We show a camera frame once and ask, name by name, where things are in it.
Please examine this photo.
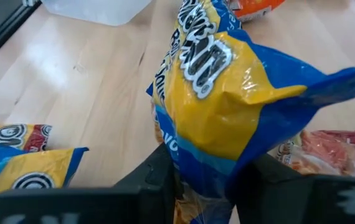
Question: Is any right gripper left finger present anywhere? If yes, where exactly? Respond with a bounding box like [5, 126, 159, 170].
[0, 142, 176, 224]

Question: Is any clear plastic bin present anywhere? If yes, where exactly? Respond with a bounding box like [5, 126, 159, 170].
[40, 0, 152, 26]

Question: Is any red Maruchan ramen pack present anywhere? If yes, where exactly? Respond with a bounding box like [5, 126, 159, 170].
[0, 123, 53, 152]
[267, 125, 355, 179]

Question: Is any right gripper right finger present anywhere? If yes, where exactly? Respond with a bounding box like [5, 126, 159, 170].
[234, 154, 355, 224]

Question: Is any orange Maruchan ramen pack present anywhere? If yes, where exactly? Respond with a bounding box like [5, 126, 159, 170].
[229, 0, 286, 23]

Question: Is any blue Maruchan ramen pack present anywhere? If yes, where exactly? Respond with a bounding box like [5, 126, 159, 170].
[0, 143, 90, 224]
[145, 0, 355, 224]

